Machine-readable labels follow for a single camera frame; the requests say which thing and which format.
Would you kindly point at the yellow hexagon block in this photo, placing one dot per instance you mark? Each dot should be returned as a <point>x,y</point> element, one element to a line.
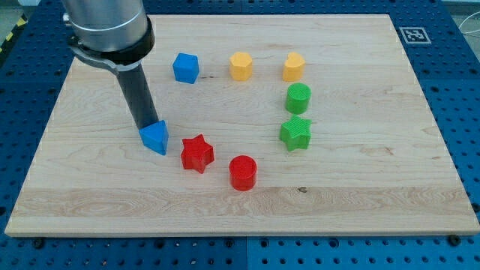
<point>240,66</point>

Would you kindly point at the green cylinder block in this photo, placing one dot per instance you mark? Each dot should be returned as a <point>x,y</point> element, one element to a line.
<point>297,98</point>

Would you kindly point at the wooden board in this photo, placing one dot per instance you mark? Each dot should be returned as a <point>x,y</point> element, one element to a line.
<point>312,125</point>

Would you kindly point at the red cylinder block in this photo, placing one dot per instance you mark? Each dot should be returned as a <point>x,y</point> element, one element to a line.
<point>243,173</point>

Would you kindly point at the green star block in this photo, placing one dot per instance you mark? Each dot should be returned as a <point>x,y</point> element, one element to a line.
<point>296,133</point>

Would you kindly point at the blue cube block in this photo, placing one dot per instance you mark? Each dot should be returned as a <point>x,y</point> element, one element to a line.
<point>186,68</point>

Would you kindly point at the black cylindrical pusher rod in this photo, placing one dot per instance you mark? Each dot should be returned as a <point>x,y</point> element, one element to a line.
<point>138,97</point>

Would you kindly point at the red star block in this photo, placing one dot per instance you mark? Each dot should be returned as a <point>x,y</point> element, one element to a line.
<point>197,154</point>

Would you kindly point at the yellow heart block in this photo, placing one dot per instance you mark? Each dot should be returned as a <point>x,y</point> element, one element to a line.
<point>293,67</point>

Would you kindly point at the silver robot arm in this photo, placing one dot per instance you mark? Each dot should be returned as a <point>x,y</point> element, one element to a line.
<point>115,35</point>

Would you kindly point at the blue triangle block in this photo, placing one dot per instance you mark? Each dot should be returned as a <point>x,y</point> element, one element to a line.
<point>155,137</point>

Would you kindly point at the white fiducial marker tag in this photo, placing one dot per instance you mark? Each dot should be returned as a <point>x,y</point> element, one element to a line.
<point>414,35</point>

